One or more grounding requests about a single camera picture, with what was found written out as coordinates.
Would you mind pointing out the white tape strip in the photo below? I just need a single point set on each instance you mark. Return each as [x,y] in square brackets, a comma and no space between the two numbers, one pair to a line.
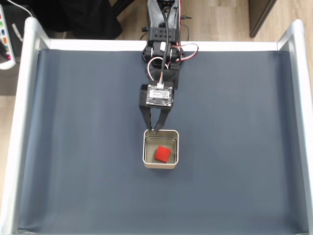
[17,32]

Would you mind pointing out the white metal table frame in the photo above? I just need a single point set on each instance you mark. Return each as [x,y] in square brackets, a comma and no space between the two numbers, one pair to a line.
[24,73]

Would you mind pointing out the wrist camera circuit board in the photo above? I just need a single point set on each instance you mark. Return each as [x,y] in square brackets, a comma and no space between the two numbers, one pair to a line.
[159,94]

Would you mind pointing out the beige metal square container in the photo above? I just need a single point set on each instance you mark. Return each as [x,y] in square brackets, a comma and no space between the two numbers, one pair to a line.
[159,166]

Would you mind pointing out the white device with coloured buttons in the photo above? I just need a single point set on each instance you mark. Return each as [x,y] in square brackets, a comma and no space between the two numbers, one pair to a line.
[7,61]

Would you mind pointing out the blue-grey table mat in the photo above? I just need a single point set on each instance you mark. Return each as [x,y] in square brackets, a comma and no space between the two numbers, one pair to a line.
[73,122]

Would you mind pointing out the red cube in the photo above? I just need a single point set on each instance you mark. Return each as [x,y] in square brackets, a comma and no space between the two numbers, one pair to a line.
[162,154]

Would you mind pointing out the black office chair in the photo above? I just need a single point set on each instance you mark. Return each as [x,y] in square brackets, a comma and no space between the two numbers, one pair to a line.
[85,19]

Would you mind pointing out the dark brown cabinet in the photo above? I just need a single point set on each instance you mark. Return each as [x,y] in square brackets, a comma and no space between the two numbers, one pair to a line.
[259,14]

